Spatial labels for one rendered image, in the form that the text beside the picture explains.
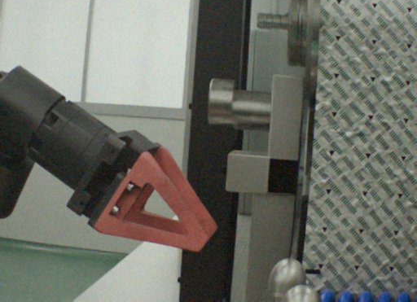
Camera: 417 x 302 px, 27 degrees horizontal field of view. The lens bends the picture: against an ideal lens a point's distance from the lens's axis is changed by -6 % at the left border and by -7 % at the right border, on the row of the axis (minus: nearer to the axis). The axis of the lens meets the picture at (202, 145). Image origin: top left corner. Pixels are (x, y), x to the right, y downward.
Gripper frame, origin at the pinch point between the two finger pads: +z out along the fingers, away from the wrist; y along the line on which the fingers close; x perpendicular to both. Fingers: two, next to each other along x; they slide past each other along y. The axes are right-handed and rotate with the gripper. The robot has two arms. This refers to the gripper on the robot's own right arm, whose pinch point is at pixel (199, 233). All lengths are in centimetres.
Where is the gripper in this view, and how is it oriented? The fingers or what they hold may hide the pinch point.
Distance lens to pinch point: 70.8
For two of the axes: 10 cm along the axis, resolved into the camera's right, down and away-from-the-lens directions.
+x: 5.5, -8.3, -1.0
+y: -1.1, 0.5, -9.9
